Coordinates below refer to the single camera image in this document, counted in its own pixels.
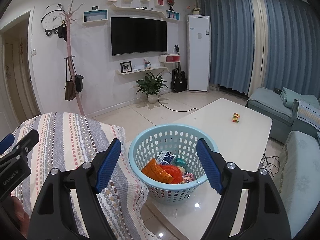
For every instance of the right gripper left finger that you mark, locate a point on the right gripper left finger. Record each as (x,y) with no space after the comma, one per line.
(68,207)

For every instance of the red white wall box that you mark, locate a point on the red white wall box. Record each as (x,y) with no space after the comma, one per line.
(169,58)

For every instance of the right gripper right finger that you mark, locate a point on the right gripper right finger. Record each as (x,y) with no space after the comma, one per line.
(250,206)

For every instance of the potted green plant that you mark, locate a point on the potted green plant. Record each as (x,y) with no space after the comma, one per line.
(151,86)

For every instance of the colourful cube toy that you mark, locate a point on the colourful cube toy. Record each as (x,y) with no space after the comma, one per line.
(236,117)

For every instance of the teal packet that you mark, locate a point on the teal packet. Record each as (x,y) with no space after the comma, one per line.
(179,162)

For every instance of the light blue plastic basket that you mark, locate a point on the light blue plastic basket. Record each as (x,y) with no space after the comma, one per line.
(180,140)

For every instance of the brown hanging bag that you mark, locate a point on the brown hanging bag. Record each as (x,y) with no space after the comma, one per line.
(69,86)

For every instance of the white standing air conditioner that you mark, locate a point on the white standing air conditioner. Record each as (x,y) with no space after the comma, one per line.
(199,52)

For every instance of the light switch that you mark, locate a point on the light switch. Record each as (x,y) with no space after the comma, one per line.
(33,52)

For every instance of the black hanging bag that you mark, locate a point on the black hanging bag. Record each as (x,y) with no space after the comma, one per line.
(78,83)

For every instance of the person's left hand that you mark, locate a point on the person's left hand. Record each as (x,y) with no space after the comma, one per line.
(21,215)

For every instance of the pink coat rack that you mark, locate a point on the pink coat rack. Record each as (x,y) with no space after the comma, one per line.
(69,59)

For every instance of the blue red card box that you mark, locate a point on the blue red card box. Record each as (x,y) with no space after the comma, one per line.
(188,177)

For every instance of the black wall television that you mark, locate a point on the black wall television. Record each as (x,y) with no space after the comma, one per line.
(137,35)

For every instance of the orange snack bag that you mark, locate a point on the orange snack bag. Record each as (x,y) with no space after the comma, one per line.
(155,172)

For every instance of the blue curtain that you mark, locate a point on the blue curtain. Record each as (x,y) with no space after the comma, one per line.
(293,45)

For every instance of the white wall shelf lower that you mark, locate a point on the white wall shelf lower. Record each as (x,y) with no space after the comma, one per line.
(143,70)

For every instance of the blue white milk carton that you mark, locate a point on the blue white milk carton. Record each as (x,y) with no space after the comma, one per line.
(165,158)

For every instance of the curved upper wall shelf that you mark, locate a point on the curved upper wall shelf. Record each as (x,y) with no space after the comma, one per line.
(167,15)

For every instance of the orange plastic bag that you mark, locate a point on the orange plastic bag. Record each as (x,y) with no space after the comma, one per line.
(175,172)

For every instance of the black guitar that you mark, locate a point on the black guitar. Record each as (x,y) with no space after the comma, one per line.
(179,81)

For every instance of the panda wall clock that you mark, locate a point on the panda wall clock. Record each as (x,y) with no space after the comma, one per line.
(54,17)

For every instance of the striped woven tablecloth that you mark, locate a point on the striped woven tablecloth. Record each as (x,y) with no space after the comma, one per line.
(66,141)

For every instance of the pink packet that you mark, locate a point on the pink packet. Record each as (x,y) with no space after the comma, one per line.
(183,170)

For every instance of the cream curtain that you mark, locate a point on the cream curtain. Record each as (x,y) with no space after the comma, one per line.
(260,45)

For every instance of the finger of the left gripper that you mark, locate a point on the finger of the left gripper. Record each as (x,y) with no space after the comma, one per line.
(25,145)
(6,143)

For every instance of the black hanging hat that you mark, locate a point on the black hanging hat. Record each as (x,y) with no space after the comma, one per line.
(62,32)

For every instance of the teal sofa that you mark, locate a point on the teal sofa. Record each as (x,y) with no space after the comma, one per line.
(295,123)

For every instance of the butterfly picture frame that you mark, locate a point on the butterfly picture frame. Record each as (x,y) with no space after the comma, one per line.
(126,67)

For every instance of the blue box wall shelf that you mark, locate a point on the blue box wall shelf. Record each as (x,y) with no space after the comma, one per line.
(95,16)

